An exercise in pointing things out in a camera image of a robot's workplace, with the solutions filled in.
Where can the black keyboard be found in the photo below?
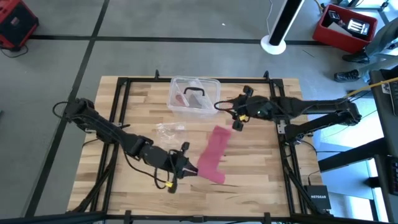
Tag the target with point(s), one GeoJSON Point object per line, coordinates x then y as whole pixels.
{"type": "Point", "coordinates": [394, 175]}

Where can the pink elastic bandage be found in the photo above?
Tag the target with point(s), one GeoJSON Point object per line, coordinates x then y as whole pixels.
{"type": "Point", "coordinates": [213, 152]}

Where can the red plastic crate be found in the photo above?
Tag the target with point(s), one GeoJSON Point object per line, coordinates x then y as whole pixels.
{"type": "Point", "coordinates": [335, 39]}

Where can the silver toaster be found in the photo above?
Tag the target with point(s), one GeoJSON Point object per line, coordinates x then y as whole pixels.
{"type": "Point", "coordinates": [357, 28]}

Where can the clear plastic bag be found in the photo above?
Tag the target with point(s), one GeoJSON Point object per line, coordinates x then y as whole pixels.
{"type": "Point", "coordinates": [169, 133]}

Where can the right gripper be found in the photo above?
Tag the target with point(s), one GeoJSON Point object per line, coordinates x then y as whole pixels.
{"type": "Point", "coordinates": [253, 107]}

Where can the grey bandage roll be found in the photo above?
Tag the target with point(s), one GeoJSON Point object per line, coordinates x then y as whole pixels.
{"type": "Point", "coordinates": [196, 101]}

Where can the red bandage roll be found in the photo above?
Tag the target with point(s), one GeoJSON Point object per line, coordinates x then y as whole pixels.
{"type": "Point", "coordinates": [180, 100]}

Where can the clear plastic storage box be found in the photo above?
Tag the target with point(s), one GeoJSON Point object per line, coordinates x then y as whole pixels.
{"type": "Point", "coordinates": [192, 114]}

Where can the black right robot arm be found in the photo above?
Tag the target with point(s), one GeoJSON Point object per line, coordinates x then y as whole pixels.
{"type": "Point", "coordinates": [311, 105]}

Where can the person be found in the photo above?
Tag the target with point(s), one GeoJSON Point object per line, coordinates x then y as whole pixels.
{"type": "Point", "coordinates": [382, 40]}

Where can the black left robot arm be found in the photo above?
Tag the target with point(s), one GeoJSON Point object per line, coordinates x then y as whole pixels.
{"type": "Point", "coordinates": [102, 126]}

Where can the black metal table frame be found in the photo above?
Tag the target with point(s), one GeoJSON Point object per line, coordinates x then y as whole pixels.
{"type": "Point", "coordinates": [143, 80]}

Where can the black pole with white base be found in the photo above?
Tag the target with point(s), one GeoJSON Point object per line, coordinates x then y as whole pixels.
{"type": "Point", "coordinates": [273, 46]}

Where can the black desk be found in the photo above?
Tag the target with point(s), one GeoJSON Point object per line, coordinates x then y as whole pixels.
{"type": "Point", "coordinates": [385, 124]}

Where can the black desk crossbar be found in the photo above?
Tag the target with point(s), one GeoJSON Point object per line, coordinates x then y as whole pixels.
{"type": "Point", "coordinates": [348, 155]}

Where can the black Netgear network switch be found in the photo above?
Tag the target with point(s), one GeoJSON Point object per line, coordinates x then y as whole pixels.
{"type": "Point", "coordinates": [317, 197]}

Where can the red and black case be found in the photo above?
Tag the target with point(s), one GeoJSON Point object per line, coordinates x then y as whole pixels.
{"type": "Point", "coordinates": [15, 21]}

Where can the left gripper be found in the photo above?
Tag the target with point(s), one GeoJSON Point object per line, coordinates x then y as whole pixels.
{"type": "Point", "coordinates": [173, 166]}

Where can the small black device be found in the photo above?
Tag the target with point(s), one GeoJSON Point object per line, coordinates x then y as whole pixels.
{"type": "Point", "coordinates": [333, 15]}

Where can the person's black shoe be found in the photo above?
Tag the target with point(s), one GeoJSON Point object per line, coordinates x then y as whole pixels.
{"type": "Point", "coordinates": [356, 58]}
{"type": "Point", "coordinates": [346, 76]}

